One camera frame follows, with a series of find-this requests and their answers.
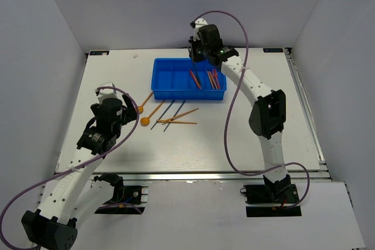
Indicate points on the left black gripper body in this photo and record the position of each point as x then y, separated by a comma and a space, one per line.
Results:
95, 109

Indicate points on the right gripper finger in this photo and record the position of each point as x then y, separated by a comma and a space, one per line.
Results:
193, 54
210, 37

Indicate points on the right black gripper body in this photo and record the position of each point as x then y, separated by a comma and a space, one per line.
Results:
201, 52

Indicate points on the orange spoon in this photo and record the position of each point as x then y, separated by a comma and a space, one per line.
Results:
141, 107
145, 121

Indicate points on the dark blue plastic knife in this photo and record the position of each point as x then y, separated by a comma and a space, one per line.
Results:
197, 74

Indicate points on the red-orange plastic knife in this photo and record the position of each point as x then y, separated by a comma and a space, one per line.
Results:
199, 87

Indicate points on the red-orange plastic fork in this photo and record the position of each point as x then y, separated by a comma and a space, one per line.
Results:
215, 75

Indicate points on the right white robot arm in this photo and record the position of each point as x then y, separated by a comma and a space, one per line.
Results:
268, 112

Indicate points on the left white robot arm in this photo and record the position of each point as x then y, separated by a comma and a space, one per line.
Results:
54, 224

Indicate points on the orange chopstick lower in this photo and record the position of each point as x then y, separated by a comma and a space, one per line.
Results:
175, 122

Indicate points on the orange chopstick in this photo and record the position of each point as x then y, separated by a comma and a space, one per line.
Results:
175, 122
176, 116

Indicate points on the dark blue chopstick left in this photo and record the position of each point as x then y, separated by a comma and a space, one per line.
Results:
165, 111

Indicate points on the orange chopstick upper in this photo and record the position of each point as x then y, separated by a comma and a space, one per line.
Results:
176, 116

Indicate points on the blue divided plastic tray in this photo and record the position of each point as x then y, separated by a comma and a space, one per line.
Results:
171, 80

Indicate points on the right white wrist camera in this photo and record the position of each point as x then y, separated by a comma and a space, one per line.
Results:
197, 24

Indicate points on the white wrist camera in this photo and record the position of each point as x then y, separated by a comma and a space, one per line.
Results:
103, 94
197, 24

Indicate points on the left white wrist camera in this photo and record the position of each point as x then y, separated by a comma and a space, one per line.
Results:
103, 94

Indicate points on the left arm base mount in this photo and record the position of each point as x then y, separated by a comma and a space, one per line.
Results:
126, 199

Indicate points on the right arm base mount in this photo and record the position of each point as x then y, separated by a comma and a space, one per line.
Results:
259, 204

